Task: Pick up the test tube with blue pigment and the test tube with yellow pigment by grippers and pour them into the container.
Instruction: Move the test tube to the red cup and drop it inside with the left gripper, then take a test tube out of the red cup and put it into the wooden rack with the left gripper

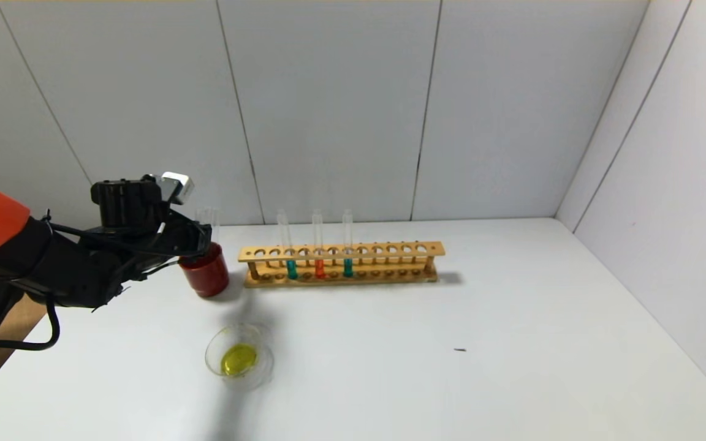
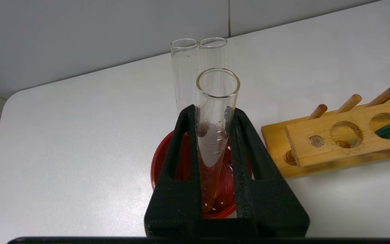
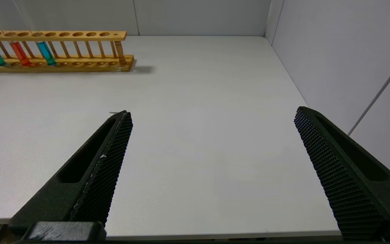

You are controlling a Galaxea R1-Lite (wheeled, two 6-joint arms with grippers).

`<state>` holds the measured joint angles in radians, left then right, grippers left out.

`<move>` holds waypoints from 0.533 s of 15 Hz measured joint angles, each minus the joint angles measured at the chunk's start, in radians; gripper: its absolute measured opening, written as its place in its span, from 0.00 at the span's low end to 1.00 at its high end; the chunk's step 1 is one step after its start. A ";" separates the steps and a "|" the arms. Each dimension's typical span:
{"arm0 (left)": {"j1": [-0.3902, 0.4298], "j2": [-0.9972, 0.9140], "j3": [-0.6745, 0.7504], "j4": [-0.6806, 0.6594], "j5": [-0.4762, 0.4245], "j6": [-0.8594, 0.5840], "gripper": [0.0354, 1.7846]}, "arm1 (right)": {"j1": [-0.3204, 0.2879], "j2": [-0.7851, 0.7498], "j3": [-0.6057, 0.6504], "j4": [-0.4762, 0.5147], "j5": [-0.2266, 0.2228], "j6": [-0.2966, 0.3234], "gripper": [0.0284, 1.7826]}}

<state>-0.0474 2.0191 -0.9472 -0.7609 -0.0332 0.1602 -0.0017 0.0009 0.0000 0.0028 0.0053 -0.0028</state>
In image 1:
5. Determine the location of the thick black cable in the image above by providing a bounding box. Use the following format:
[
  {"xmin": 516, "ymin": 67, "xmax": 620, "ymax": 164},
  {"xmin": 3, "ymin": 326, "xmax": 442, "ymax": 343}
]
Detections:
[{"xmin": 0, "ymin": 297, "xmax": 61, "ymax": 352}]

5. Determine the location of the red plastic cup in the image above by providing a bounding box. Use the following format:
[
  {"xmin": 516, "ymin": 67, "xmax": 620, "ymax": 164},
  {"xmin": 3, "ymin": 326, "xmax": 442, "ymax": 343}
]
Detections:
[{"xmin": 179, "ymin": 244, "xmax": 230, "ymax": 298}]

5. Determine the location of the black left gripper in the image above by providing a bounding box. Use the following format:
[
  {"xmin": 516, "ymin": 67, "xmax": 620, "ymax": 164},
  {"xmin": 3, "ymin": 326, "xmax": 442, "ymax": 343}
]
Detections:
[{"xmin": 163, "ymin": 208, "xmax": 213, "ymax": 264}]

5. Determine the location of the orange pigment glass test tube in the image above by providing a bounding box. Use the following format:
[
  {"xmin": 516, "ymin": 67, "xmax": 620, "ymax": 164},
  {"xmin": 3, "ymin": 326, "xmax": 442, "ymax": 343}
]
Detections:
[{"xmin": 312, "ymin": 209, "xmax": 326, "ymax": 280}]

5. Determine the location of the teal pigment glass test tube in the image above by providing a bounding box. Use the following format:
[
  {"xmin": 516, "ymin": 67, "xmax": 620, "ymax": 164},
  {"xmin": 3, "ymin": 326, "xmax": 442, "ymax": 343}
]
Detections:
[{"xmin": 342, "ymin": 209, "xmax": 354, "ymax": 278}]

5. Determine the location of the clear glass dish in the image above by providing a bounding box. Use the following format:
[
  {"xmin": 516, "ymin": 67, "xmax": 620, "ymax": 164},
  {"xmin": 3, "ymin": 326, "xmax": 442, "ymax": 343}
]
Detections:
[{"xmin": 205, "ymin": 323, "xmax": 275, "ymax": 391}]

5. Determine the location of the wooden test tube rack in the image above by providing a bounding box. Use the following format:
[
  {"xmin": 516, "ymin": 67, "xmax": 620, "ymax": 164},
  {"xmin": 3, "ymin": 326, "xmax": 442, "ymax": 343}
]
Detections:
[{"xmin": 238, "ymin": 241, "xmax": 446, "ymax": 288}]

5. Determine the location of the blue pigment glass test tube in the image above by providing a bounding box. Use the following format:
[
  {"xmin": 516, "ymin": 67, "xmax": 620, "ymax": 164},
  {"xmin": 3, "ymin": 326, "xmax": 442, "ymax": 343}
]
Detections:
[{"xmin": 277, "ymin": 209, "xmax": 298, "ymax": 281}]

